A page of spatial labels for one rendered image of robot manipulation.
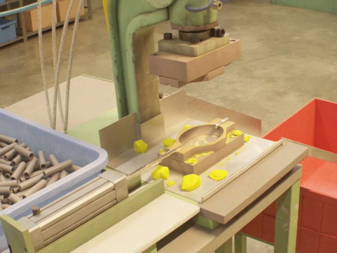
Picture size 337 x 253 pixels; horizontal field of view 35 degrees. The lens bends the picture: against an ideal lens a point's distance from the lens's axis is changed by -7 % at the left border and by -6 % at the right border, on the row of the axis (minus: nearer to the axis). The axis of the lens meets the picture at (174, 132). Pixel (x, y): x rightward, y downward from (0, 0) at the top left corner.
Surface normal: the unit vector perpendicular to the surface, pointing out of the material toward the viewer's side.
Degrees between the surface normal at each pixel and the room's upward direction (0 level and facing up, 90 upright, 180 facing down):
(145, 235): 0
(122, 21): 90
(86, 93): 0
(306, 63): 0
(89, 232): 90
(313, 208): 90
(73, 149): 81
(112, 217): 90
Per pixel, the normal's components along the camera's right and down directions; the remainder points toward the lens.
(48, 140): -0.66, 0.22
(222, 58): 0.76, 0.22
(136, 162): -0.07, -0.90
